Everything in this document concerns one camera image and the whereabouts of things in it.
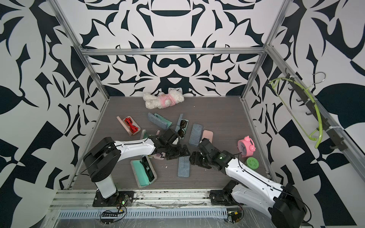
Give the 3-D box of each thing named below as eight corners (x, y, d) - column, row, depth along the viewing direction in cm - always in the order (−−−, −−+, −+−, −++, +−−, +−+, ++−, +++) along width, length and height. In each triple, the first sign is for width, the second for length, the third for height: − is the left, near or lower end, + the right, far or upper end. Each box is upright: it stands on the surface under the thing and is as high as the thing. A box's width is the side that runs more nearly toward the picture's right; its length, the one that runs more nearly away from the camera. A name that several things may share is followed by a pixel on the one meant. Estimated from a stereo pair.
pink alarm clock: (243, 160, 89) (249, 152, 81) (235, 146, 95) (241, 137, 86) (251, 157, 90) (258, 150, 81) (243, 144, 96) (249, 135, 87)
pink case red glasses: (130, 137, 98) (128, 132, 93) (119, 122, 106) (115, 117, 101) (140, 130, 101) (138, 125, 96) (128, 116, 109) (126, 111, 104)
